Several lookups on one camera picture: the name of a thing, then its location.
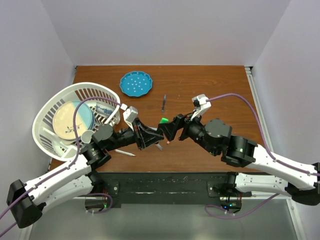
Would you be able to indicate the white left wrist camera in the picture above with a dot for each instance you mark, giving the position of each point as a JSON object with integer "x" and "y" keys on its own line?
{"x": 129, "y": 113}

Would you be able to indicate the white plastic basket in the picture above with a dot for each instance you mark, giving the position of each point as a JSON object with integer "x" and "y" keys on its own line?
{"x": 86, "y": 92}

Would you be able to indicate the clear pen cap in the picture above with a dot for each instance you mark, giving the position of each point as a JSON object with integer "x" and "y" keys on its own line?
{"x": 159, "y": 146}

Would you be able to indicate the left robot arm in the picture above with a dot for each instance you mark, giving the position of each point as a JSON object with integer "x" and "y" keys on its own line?
{"x": 28, "y": 201}

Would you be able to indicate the blue white patterned dish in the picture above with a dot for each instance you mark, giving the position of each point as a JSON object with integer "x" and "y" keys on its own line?
{"x": 103, "y": 109}

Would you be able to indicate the white cup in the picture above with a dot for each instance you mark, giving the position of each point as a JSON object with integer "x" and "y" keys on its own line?
{"x": 86, "y": 136}

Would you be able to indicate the green highlighter cap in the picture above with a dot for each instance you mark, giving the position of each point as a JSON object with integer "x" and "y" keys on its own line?
{"x": 163, "y": 120}

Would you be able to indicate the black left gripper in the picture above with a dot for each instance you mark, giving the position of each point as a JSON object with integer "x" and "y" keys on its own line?
{"x": 145, "y": 137}

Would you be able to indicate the beige blue plate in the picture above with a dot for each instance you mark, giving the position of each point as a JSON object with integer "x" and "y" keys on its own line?
{"x": 62, "y": 121}

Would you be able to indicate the blue ballpoint pen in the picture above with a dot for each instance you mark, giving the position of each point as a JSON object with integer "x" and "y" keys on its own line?
{"x": 163, "y": 104}

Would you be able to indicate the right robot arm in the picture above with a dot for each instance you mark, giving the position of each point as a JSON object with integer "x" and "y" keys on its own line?
{"x": 282, "y": 175}

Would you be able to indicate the aluminium table frame rail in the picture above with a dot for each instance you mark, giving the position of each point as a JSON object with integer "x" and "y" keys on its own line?
{"x": 291, "y": 205}

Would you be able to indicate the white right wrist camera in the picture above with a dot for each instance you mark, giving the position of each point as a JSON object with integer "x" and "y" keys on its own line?
{"x": 201, "y": 104}

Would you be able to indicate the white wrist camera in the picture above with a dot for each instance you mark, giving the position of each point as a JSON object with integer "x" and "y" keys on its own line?
{"x": 129, "y": 113}
{"x": 201, "y": 104}

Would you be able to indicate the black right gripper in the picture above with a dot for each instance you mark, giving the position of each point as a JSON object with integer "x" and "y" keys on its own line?
{"x": 180, "y": 121}

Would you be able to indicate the teal dotted plate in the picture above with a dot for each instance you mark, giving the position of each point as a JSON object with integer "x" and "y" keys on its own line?
{"x": 136, "y": 84}

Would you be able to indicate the white orange marker pen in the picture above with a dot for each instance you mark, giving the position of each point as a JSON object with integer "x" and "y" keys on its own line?
{"x": 125, "y": 153}

